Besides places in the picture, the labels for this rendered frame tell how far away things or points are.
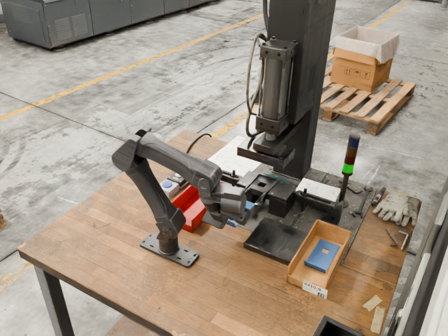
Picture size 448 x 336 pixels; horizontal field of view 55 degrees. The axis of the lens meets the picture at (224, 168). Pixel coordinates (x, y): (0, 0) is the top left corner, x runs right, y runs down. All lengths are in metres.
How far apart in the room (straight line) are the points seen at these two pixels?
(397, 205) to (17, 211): 2.50
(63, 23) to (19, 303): 4.46
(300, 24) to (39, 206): 2.42
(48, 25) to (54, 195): 3.35
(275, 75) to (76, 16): 5.37
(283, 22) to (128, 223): 0.86
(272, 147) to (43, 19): 5.17
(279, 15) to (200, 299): 0.89
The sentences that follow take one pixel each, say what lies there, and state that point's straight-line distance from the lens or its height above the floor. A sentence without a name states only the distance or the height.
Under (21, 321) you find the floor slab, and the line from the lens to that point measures 2.59.
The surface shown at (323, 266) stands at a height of 0.91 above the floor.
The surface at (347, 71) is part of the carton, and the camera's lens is 4.85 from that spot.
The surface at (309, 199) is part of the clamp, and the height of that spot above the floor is 0.97.
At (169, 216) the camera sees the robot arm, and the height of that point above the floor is 1.07.
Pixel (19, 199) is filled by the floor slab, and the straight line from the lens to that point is 3.44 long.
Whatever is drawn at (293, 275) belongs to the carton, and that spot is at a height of 0.91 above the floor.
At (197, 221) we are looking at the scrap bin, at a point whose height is 0.93.
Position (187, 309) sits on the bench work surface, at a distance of 1.29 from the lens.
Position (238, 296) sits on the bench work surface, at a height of 0.90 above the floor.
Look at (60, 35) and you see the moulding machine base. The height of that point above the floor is 0.21.
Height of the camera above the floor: 1.90
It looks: 33 degrees down
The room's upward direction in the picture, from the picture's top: 1 degrees clockwise
